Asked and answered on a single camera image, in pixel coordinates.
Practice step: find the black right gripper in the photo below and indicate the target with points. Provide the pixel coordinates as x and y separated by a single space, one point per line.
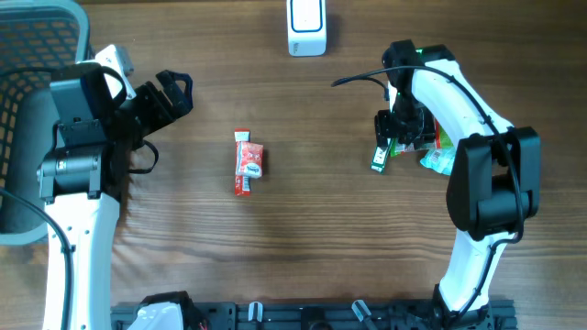
386 130

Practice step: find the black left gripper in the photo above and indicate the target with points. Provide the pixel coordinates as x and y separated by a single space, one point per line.
182 101

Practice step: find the green snack bag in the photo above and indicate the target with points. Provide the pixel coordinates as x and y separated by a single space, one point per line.
439 140

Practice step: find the teal white tissue pack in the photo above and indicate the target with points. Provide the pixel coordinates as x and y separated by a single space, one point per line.
440 160

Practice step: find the red tissue packet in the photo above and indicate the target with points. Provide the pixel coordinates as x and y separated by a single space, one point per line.
249 159

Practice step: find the red stick sachet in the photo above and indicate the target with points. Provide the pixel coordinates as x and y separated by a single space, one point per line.
241 182

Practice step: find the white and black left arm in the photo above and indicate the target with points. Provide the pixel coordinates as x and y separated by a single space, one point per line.
82 179

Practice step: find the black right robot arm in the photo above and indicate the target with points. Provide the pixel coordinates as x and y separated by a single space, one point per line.
494 181

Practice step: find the white barcode scanner box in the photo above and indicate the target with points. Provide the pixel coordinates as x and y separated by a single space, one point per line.
306 27

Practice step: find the grey plastic mesh basket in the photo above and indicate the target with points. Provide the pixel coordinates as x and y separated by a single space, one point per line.
36 36

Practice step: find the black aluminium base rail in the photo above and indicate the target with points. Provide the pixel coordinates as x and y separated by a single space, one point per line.
395 315

